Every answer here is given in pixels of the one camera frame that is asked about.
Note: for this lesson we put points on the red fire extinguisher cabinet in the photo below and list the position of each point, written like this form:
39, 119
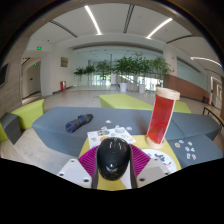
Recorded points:
63, 86

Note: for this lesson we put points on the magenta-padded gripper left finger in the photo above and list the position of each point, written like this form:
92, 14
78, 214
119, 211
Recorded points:
88, 163

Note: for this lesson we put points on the group of small stickers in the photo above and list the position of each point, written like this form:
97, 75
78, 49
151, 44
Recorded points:
189, 155

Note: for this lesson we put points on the group of ceiling lights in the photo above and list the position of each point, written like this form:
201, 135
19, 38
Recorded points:
93, 20

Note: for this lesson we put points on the brown wall plaque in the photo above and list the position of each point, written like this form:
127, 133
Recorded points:
64, 62

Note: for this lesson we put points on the white puppy-print mouse pad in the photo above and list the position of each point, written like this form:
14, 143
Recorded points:
160, 156

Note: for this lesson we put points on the group of potted plants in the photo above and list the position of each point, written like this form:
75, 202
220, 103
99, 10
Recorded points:
125, 65

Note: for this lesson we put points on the lime green sofa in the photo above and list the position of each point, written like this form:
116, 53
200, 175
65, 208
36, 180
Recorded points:
30, 113

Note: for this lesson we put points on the black wall screen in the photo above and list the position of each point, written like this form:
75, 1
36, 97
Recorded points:
3, 75

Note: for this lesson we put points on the wooden bench with dark frame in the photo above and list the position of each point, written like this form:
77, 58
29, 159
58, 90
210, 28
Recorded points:
213, 113

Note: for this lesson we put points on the black computer mouse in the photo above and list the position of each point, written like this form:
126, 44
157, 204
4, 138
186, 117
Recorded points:
113, 158

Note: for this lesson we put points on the white sticker sheet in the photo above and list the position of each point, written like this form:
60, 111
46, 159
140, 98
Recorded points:
96, 137

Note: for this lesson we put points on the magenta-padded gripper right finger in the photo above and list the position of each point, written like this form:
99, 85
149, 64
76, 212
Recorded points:
140, 161

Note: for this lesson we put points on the green exit sign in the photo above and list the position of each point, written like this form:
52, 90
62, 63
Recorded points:
39, 48

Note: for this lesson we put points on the red cylinder with wooden ends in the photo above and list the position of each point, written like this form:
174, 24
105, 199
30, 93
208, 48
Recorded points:
160, 120

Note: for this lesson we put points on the lime green bench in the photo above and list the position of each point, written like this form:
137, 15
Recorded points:
183, 107
123, 101

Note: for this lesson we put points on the dark grey seat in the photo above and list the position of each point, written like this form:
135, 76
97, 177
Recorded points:
9, 126

